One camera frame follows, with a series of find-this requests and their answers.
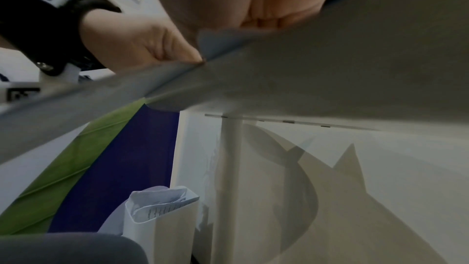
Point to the green leaf print mat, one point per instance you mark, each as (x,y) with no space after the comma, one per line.
(55,187)

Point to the person's grey trousers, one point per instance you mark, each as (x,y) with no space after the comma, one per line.
(73,248)

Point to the person's left hand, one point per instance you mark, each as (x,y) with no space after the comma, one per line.
(124,42)

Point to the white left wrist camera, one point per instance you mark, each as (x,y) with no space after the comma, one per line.
(51,83)

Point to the white paper bin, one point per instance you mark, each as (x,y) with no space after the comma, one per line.
(172,236)

